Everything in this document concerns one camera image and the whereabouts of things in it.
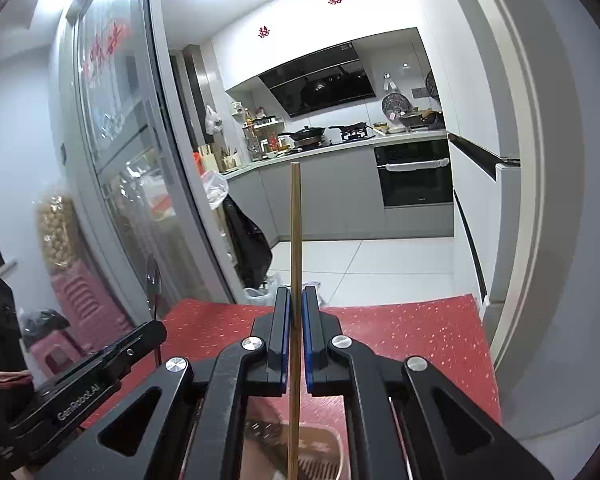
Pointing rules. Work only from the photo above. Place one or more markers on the person's left forearm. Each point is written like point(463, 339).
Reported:
point(2, 379)

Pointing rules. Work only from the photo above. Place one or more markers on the clear plastic bag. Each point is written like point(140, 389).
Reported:
point(216, 187)

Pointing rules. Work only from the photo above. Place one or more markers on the black wok with lid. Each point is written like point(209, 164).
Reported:
point(307, 135)

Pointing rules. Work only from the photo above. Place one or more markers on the grey kitchen cabinet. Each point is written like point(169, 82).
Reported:
point(330, 195)

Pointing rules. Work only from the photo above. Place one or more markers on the wall switch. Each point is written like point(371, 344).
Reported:
point(63, 154)

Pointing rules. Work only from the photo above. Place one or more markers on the black built-in oven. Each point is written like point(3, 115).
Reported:
point(415, 180)

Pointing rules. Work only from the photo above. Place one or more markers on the stack of pink plastic stools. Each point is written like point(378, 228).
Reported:
point(80, 305)

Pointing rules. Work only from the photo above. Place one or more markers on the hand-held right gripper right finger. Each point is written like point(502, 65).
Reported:
point(308, 340)

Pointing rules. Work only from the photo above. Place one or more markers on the dark cloth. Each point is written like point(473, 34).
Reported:
point(0, 320)

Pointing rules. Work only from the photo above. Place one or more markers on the black range hood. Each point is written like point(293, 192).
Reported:
point(320, 82)

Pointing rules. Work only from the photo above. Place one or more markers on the white floor bag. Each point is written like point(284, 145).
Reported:
point(260, 292)

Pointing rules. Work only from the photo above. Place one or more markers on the plain wooden chopstick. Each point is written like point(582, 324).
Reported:
point(295, 240)

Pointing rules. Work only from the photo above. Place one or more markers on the black frying pan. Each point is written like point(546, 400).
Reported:
point(350, 127)

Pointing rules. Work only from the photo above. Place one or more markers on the white hanging plastic bag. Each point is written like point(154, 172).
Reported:
point(213, 122)

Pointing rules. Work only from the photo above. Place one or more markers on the cooking oil bottle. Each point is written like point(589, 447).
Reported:
point(249, 130)

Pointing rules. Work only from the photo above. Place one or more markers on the black garbage bag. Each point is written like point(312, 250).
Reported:
point(247, 245)

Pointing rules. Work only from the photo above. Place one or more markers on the dark wok with food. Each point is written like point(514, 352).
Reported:
point(420, 119)

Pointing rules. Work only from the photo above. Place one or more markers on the sliding glass door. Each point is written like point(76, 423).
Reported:
point(145, 160)

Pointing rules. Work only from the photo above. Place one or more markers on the clear bag of nuts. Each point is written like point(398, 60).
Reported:
point(59, 235)

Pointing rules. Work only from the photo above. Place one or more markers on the white tall cabinet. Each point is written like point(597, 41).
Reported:
point(472, 210)

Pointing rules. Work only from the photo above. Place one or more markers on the dark translucent spoon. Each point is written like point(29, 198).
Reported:
point(153, 280)

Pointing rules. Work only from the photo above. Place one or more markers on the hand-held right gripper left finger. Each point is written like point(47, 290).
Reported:
point(283, 340)

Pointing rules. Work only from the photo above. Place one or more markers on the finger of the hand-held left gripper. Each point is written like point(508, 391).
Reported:
point(135, 342)

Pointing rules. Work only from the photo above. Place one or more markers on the red paper door decal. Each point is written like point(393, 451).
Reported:
point(105, 47)

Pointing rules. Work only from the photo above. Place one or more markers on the gas stove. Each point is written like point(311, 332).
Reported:
point(357, 135)

